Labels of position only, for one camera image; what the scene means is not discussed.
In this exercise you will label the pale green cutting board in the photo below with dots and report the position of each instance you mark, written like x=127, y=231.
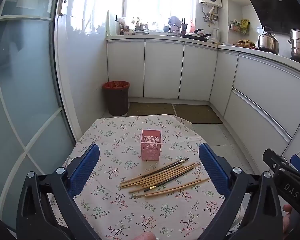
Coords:
x=107, y=23

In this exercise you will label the red bottle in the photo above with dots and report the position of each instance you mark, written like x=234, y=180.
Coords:
x=191, y=27

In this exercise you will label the person's left hand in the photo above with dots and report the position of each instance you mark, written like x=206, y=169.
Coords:
x=145, y=236

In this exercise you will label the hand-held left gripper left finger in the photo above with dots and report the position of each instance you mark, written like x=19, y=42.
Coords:
x=85, y=167

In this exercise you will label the white kitchen base cabinet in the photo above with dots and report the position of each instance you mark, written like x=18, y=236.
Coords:
x=162, y=70
x=260, y=92

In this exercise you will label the frosted glass sliding door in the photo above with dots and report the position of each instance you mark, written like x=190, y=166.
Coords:
x=25, y=92

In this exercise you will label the white thermos bottle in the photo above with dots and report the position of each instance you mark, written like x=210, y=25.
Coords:
x=216, y=35

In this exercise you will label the white kitchen countertop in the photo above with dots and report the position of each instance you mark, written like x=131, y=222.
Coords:
x=165, y=37

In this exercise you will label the water heater pipes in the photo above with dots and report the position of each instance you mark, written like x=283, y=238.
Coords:
x=210, y=15

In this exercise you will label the plate with food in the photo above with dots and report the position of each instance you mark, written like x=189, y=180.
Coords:
x=246, y=43

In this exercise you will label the dark knife block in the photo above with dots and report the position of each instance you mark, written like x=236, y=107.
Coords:
x=184, y=26

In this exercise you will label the black range hood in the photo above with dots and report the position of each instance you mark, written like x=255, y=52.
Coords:
x=277, y=7

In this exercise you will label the stainless steel kettle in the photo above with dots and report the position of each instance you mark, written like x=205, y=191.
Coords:
x=268, y=42

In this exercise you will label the black chopstick with gold band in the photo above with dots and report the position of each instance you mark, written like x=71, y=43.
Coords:
x=176, y=163
x=148, y=189

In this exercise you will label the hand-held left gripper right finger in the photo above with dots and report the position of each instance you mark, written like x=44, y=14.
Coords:
x=213, y=170

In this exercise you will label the pink perforated utensil holder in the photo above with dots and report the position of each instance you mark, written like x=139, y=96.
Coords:
x=151, y=147

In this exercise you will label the brown floor mat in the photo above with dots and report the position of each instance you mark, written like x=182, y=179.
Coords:
x=150, y=108
x=197, y=113

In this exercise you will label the pile of bamboo chopsticks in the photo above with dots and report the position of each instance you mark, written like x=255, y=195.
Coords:
x=165, y=173

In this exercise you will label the person's right hand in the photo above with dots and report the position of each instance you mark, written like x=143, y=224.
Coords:
x=287, y=217

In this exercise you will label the black wall hooks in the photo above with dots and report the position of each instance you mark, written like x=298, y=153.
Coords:
x=116, y=17

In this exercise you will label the floral tablecloth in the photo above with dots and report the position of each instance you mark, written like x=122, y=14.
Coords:
x=120, y=210

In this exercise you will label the black frying pan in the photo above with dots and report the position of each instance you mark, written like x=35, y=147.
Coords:
x=198, y=37

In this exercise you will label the kitchen window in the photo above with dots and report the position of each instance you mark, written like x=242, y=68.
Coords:
x=150, y=0

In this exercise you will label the brown trash bin red bag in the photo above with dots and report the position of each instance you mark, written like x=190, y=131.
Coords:
x=116, y=100

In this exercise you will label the yellow hanging bag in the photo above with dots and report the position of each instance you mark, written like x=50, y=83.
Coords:
x=245, y=27

